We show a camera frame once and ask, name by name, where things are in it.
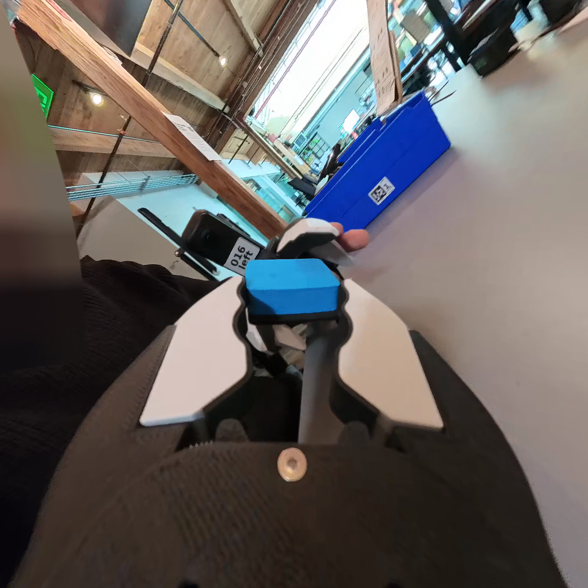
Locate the blue bin with tag label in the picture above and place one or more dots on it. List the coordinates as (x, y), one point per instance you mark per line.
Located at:
(390, 156)

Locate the wooden support beam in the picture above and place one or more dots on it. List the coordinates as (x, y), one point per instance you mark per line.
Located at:
(138, 101)

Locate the black office chair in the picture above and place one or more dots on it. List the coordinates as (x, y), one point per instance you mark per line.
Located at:
(328, 160)

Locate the green exit sign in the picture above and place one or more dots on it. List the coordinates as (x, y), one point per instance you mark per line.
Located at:
(42, 96)

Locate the person's left hand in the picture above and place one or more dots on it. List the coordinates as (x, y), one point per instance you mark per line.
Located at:
(356, 240)

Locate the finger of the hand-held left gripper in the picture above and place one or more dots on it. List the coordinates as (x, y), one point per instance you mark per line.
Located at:
(289, 337)
(307, 234)

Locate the grey ceiling duct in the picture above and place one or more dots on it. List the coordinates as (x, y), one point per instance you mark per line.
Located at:
(105, 23)

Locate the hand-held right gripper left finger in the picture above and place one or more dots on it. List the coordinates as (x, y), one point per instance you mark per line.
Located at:
(202, 367)

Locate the white paper notice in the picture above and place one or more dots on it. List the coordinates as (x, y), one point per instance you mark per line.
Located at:
(193, 138)

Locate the black support pole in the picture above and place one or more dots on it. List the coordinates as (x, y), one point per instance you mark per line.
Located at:
(443, 27)

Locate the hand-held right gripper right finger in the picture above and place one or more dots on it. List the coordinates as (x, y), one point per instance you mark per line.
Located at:
(390, 372)

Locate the cardboard sign board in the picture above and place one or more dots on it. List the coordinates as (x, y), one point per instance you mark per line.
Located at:
(383, 50)

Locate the blue and black sponge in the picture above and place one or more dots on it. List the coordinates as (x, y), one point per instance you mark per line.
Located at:
(289, 285)

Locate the black box green buttons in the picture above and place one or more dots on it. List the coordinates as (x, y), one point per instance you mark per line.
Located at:
(494, 50)

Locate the metal conduit pipes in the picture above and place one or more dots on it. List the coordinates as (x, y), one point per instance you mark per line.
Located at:
(128, 183)

